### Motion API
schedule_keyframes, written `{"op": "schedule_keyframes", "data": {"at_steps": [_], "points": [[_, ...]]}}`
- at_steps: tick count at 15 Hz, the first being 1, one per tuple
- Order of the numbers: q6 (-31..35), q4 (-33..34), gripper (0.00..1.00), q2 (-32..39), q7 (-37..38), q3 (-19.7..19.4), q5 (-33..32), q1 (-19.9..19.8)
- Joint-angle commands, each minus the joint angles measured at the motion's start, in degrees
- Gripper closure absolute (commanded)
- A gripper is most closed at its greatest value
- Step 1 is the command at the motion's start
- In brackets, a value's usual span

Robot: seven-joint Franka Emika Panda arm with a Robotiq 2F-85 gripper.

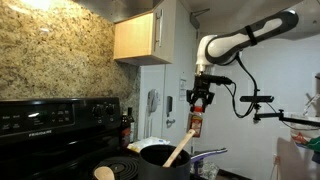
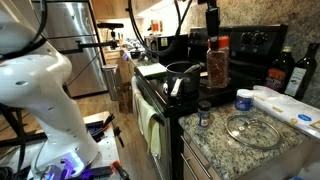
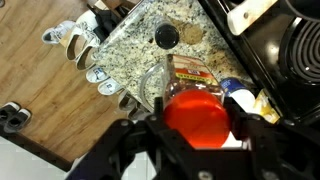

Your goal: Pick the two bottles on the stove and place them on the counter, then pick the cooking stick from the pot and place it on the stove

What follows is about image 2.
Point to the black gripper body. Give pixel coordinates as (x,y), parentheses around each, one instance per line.
(212,20)

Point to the red capped chili flake bottle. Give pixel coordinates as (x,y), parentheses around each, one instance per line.
(218,66)

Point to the light wooden stirring spatula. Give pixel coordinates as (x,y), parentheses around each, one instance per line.
(192,68)

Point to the small black capped spice bottle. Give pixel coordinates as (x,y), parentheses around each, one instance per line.
(204,115)

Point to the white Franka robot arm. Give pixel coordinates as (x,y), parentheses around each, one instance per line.
(33,86)

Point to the black electric stove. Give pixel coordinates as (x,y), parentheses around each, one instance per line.
(253,43)

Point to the black cooking pot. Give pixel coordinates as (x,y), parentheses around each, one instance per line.
(181,83)

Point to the glass pot lid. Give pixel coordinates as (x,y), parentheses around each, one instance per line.
(253,131)

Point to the wooden spoon round bowl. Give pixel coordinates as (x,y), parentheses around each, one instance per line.
(203,74)

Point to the black coil burner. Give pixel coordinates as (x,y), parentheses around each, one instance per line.
(202,81)

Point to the orange container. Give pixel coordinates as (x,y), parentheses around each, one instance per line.
(155,26)

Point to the black countertop appliance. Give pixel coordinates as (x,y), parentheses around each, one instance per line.
(155,50)

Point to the white jar blue label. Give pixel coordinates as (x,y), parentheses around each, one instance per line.
(244,100)

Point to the green white cutting board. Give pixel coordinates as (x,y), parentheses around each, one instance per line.
(151,70)

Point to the dark bottle orange label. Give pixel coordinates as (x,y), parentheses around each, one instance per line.
(278,76)

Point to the dark olive oil bottle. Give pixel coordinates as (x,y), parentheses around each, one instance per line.
(300,80)

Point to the white plastic bag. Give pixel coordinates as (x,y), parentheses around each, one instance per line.
(283,106)

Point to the white dish towel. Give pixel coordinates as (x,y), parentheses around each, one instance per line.
(136,96)

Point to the brown wooden upper cabinets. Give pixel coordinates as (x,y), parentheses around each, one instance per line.
(113,8)

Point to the yellow dish towel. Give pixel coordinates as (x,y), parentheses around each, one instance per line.
(151,130)

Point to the grey trash can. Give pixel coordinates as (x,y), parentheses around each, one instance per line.
(111,81)

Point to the wooden drawer cabinet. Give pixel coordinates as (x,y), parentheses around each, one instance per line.
(200,160)

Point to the stainless steel fridge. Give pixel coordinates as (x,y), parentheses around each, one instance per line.
(86,66)

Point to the small black clamp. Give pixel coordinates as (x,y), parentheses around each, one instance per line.
(119,136)

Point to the black orange clamp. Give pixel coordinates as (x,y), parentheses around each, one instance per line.
(120,170)
(100,125)

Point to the white robot table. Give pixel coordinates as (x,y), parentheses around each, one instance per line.
(106,146)

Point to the black bar camera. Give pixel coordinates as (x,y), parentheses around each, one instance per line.
(110,25)

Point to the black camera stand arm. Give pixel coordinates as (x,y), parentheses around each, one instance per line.
(96,44)

